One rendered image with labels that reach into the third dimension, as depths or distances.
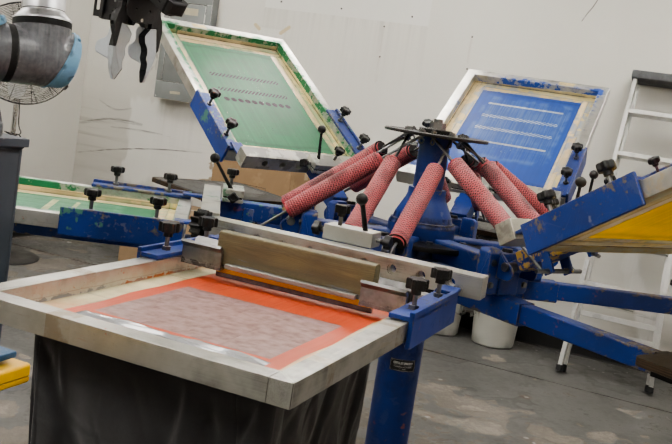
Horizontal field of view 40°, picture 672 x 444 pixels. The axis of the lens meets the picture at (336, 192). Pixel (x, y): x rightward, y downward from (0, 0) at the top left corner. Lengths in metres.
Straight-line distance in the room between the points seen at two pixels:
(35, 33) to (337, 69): 4.55
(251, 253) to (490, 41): 4.26
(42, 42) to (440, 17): 4.45
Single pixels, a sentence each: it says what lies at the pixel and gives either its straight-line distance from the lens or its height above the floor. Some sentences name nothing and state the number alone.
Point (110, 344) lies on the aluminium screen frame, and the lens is 1.43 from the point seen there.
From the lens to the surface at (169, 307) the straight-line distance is 1.73.
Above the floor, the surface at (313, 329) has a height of 0.96.
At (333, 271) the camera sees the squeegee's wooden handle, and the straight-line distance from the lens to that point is 1.88.
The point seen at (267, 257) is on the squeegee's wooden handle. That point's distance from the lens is 1.94.
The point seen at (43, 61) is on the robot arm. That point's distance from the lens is 1.95.
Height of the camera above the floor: 1.39
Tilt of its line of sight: 6 degrees down
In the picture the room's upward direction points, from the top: 9 degrees clockwise
